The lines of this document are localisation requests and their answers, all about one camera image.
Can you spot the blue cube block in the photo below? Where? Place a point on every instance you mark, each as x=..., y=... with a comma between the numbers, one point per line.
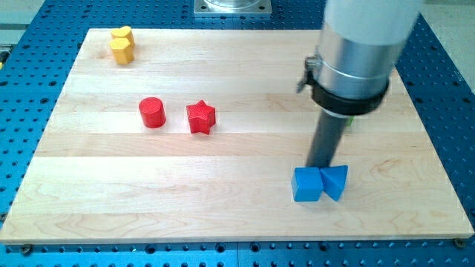
x=307, y=184

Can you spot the silver robot arm cylinder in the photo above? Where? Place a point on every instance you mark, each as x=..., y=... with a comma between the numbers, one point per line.
x=359, y=44

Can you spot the blue triangle block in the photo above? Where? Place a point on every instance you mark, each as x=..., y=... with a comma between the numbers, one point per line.
x=334, y=180

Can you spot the red star block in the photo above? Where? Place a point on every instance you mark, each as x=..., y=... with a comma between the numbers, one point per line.
x=201, y=117

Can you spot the red cylinder block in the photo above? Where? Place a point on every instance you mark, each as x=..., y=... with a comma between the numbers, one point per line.
x=152, y=112

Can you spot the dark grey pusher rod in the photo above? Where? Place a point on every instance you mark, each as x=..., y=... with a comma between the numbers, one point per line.
x=329, y=130

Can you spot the yellow hexagon block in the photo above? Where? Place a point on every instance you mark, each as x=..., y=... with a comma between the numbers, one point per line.
x=122, y=51

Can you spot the light wooden board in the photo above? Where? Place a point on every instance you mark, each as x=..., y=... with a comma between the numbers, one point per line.
x=100, y=176

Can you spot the yellow heart block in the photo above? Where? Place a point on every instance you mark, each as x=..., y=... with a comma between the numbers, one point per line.
x=123, y=32

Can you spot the blue perforated metal base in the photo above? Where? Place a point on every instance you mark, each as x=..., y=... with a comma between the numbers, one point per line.
x=39, y=65

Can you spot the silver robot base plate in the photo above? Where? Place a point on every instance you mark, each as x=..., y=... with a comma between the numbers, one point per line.
x=214, y=7

